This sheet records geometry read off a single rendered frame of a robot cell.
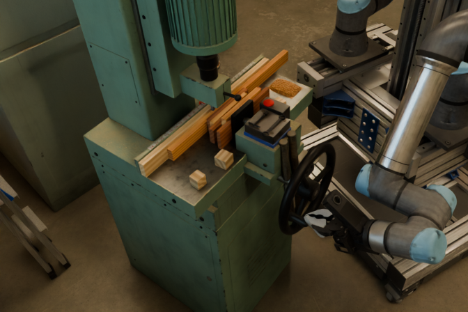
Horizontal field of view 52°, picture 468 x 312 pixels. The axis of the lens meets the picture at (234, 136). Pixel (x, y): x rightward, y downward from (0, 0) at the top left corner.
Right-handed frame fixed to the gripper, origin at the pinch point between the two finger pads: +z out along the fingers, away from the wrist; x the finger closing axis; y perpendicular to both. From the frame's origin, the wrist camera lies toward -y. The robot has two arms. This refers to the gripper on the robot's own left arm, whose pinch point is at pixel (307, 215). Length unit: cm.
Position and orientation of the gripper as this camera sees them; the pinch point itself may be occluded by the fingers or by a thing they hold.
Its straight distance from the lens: 129.2
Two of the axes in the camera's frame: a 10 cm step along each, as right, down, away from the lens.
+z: -6.4, -0.2, 7.7
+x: 6.1, -6.2, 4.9
